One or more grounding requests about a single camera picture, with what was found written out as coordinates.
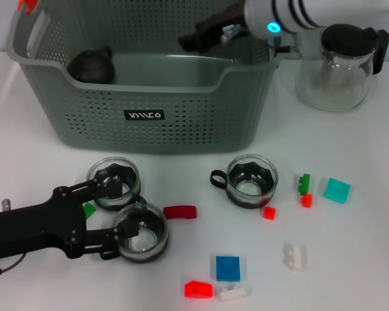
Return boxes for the chunky green brick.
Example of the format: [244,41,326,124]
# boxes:
[297,173,312,196]

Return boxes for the blue square plate brick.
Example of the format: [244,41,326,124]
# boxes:
[215,255,241,282]

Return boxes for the dark red curved brick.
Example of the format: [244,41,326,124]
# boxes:
[163,204,198,221]

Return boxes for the orange bin clip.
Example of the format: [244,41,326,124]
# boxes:
[17,0,40,16]

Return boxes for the grey perforated storage bin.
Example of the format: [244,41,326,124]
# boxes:
[5,0,281,156]

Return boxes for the bright red slope brick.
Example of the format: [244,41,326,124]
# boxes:
[184,280,214,299]

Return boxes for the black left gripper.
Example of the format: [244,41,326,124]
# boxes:
[0,179,140,261]

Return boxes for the dark clay teapot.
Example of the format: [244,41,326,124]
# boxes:
[67,45,115,84]

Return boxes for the thin green plate brick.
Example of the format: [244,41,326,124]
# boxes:
[83,202,97,222]

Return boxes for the flat white brick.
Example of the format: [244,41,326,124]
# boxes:
[219,285,249,303]

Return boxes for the silver angled gripper plug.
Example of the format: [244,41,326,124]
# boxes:
[220,25,241,43]

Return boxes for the teal square plate brick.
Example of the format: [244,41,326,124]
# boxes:
[322,177,351,205]

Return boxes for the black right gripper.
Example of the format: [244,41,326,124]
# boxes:
[178,6,250,53]

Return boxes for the chunky white brick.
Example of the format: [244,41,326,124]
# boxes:
[282,242,309,272]

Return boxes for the glass pitcher black lid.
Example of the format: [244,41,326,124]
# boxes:
[294,23,389,113]

